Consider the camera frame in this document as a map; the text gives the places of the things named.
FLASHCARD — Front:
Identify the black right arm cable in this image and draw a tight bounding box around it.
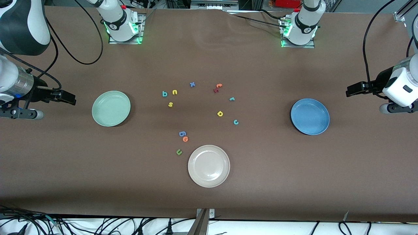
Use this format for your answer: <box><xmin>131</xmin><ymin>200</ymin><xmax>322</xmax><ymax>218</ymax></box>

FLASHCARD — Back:
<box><xmin>0</xmin><ymin>0</ymin><xmax>104</xmax><ymax>92</ymax></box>

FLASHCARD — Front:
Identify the metal corner bracket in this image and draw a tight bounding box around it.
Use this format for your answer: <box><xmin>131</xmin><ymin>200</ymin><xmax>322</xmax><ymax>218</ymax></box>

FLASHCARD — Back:
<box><xmin>196</xmin><ymin>208</ymin><xmax>216</xmax><ymax>220</ymax></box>

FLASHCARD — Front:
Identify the beige plate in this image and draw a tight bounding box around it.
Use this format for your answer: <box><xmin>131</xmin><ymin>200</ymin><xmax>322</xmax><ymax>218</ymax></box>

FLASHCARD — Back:
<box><xmin>188</xmin><ymin>145</ymin><xmax>231</xmax><ymax>188</ymax></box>

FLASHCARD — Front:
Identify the brown paper table cover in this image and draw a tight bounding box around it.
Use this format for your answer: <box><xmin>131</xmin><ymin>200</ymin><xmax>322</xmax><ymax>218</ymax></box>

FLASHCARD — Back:
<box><xmin>0</xmin><ymin>6</ymin><xmax>418</xmax><ymax>223</ymax></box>

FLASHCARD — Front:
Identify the aluminium frame beam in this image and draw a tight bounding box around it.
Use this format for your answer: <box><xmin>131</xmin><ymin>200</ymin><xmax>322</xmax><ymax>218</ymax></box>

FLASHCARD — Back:
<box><xmin>188</xmin><ymin>209</ymin><xmax>209</xmax><ymax>235</ymax></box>

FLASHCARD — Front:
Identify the teal cable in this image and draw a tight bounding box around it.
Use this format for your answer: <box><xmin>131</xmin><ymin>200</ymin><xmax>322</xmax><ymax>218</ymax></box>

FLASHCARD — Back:
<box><xmin>44</xmin><ymin>214</ymin><xmax>62</xmax><ymax>227</ymax></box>

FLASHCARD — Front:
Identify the red box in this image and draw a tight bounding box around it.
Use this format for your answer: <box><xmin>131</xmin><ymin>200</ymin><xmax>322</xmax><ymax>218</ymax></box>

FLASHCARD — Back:
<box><xmin>275</xmin><ymin>0</ymin><xmax>301</xmax><ymax>8</ymax></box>

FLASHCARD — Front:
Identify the grey equipment box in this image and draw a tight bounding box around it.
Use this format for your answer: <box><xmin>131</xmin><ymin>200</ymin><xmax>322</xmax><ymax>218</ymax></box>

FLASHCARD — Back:
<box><xmin>190</xmin><ymin>0</ymin><xmax>239</xmax><ymax>10</ymax></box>

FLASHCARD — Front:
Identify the aluminium frame corner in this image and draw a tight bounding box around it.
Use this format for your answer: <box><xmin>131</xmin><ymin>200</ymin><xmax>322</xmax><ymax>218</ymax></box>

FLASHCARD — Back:
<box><xmin>394</xmin><ymin>0</ymin><xmax>418</xmax><ymax>22</ymax></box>

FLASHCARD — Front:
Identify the blue plate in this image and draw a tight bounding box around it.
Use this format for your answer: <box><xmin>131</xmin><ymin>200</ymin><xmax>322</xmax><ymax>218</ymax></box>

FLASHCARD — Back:
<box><xmin>291</xmin><ymin>98</ymin><xmax>330</xmax><ymax>135</ymax></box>

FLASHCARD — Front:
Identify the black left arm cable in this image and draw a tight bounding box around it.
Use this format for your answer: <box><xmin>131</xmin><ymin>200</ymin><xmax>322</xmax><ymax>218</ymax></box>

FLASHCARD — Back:
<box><xmin>362</xmin><ymin>0</ymin><xmax>397</xmax><ymax>97</ymax></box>

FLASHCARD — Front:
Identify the light green plate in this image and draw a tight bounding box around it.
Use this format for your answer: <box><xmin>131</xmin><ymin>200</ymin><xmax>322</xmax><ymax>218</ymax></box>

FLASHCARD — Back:
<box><xmin>92</xmin><ymin>90</ymin><xmax>131</xmax><ymax>127</ymax></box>

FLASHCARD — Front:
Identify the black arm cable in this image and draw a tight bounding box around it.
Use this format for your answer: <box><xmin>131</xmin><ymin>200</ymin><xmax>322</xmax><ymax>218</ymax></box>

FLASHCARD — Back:
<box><xmin>0</xmin><ymin>0</ymin><xmax>104</xmax><ymax>92</ymax></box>
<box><xmin>362</xmin><ymin>0</ymin><xmax>397</xmax><ymax>97</ymax></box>

